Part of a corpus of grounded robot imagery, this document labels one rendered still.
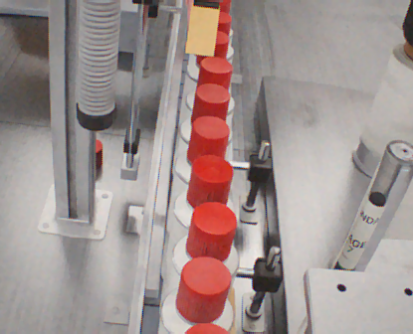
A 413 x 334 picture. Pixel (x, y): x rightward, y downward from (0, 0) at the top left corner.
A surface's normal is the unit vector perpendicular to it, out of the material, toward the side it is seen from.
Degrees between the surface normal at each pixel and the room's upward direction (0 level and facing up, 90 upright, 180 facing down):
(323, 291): 0
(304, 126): 0
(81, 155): 90
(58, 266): 0
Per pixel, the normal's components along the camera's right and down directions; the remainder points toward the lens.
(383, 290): 0.14, -0.74
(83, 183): -0.02, 0.65
